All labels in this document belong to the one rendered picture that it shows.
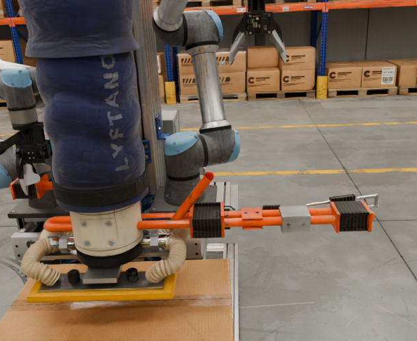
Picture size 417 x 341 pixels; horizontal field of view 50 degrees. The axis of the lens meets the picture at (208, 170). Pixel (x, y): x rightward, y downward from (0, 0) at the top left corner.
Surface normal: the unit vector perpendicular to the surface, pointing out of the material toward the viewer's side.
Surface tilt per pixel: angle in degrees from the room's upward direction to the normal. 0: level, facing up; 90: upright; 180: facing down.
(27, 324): 0
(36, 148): 90
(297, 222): 90
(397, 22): 90
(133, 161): 79
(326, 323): 0
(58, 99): 70
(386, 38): 90
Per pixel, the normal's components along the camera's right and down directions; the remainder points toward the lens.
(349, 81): -0.06, 0.37
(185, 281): -0.04, -0.93
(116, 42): 0.67, -0.15
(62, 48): -0.07, 0.05
